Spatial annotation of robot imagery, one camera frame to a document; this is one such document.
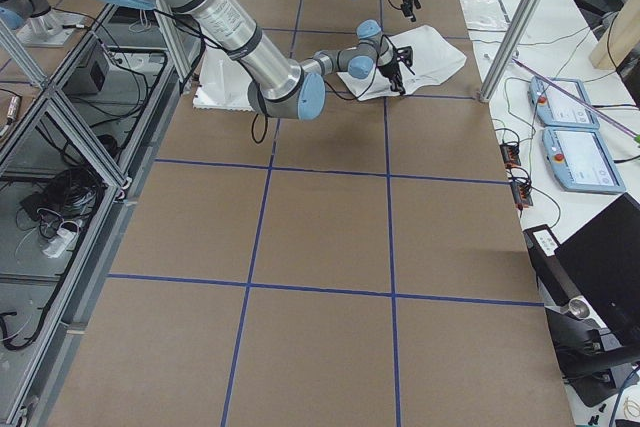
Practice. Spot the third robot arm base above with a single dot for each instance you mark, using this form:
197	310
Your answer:
37	24

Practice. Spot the clear plastic document bag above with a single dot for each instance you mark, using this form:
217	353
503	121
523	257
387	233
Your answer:
485	15

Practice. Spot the upper orange black adapter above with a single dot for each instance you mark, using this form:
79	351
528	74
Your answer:
510	155

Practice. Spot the upper blue teach pendant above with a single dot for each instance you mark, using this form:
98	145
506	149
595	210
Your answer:
556	109

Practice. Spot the blue teach pendant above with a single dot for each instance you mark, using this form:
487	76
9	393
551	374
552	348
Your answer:
556	109
580	161

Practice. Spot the lower blue teach pendant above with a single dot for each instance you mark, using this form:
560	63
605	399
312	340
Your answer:
580	161

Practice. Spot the black laptop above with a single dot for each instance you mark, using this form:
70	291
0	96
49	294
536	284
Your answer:
602	260

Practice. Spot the grey control box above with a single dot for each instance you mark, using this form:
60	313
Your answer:
89	76

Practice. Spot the white power strip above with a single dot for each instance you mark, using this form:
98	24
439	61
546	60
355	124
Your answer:
64	236

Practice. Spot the grey aluminium frame post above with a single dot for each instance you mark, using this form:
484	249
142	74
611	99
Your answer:
524	12

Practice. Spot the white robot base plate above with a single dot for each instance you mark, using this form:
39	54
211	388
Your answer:
220	82

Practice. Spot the wooden post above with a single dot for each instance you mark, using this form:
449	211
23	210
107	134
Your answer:
618	40

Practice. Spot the black camera stand mount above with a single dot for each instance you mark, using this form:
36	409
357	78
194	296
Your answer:
593	361

